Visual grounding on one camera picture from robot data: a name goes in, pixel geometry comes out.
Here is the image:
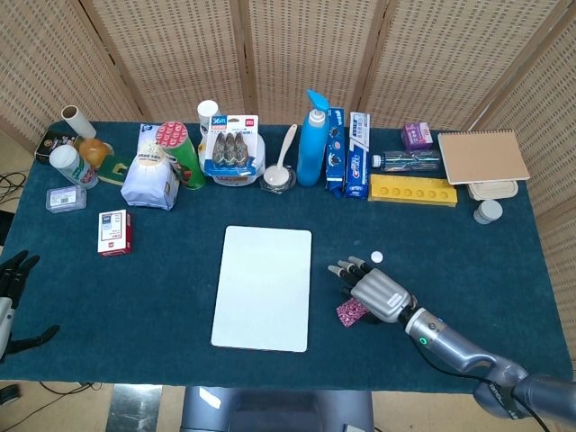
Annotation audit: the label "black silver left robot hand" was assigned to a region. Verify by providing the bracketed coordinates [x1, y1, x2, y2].
[0, 250, 60, 364]

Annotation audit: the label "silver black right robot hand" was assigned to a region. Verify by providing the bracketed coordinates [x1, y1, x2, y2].
[327, 256, 416, 325]

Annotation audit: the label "pink patterned card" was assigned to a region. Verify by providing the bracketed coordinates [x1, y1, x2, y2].
[336, 300, 368, 326]

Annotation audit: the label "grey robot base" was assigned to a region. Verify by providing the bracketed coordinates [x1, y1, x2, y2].
[179, 385, 375, 432]

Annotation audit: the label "white rectangular board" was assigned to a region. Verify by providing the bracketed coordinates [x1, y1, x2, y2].
[210, 225, 313, 354]

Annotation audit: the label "clear plastic labelled box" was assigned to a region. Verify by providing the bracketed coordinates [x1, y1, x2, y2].
[45, 184, 87, 214]

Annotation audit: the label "yellow tray with round holes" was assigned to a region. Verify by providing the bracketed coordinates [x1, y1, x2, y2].
[367, 174, 458, 208]

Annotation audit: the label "red white card box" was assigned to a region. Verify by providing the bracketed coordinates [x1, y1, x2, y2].
[96, 209, 133, 258]

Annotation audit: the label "white bottle green label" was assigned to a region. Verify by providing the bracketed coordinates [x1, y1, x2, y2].
[49, 144, 100, 190]

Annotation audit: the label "small grey jar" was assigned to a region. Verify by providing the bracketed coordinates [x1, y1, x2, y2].
[472, 199, 503, 226]

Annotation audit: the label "clear water bottle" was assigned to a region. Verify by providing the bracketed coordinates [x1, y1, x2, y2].
[371, 149, 443, 174]

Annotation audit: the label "black flat tin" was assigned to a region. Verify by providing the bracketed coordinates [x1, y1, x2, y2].
[33, 129, 80, 166]

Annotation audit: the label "white blue toothpaste box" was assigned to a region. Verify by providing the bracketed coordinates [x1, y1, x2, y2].
[344, 112, 372, 198]

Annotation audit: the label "dark blue table cloth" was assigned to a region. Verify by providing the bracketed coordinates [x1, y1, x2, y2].
[0, 120, 575, 397]

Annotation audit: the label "beige lunch box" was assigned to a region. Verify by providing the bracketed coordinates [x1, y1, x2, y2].
[465, 179, 518, 202]

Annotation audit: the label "bread in clear bag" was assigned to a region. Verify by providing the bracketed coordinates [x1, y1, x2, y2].
[74, 137, 113, 168]

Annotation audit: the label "blue cookie box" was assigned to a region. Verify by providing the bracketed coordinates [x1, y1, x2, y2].
[324, 106, 347, 199]

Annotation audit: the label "blue pump bottle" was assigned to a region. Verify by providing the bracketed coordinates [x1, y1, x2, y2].
[295, 88, 331, 188]

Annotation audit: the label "white plastic spoon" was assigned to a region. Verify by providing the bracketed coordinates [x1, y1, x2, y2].
[263, 123, 299, 185]

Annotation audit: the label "small purple box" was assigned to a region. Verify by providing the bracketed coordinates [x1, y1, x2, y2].
[400, 121, 434, 152]

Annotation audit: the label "white flour bag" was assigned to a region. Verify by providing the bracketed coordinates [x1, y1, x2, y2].
[120, 123, 181, 212]

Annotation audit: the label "cardboard tube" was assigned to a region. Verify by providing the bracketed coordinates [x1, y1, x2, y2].
[60, 104, 97, 140]

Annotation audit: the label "brown spiral notebook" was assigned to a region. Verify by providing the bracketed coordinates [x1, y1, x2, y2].
[436, 129, 531, 186]

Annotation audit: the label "green chips can red lid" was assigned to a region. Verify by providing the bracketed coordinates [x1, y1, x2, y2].
[155, 121, 207, 191]

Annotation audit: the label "white plastic bottle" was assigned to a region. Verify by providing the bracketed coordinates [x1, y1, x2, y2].
[196, 99, 221, 157]

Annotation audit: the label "woven folding screen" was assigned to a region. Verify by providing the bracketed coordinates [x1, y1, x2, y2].
[0, 0, 576, 361]

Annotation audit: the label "black floor cables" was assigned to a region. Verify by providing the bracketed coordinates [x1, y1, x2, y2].
[0, 170, 29, 203]

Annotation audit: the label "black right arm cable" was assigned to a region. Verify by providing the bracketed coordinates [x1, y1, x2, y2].
[421, 353, 549, 432]

